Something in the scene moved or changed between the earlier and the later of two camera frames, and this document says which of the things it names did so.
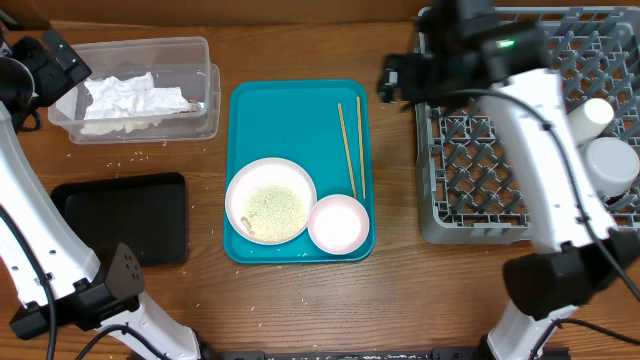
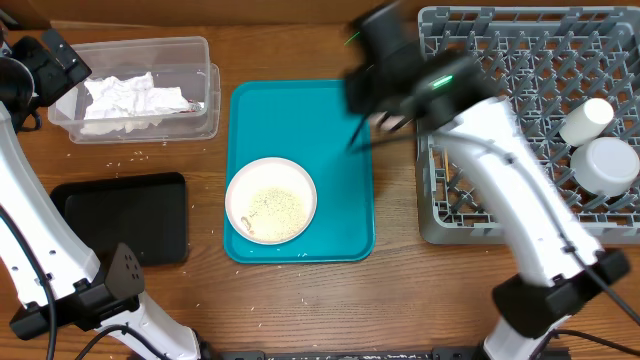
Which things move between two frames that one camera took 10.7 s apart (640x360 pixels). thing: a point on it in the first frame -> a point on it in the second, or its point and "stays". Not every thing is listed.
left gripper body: [50, 80] stays
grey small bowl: [612, 164] stays
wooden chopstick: [361, 147] -> [447, 164]
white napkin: [164, 100] stays
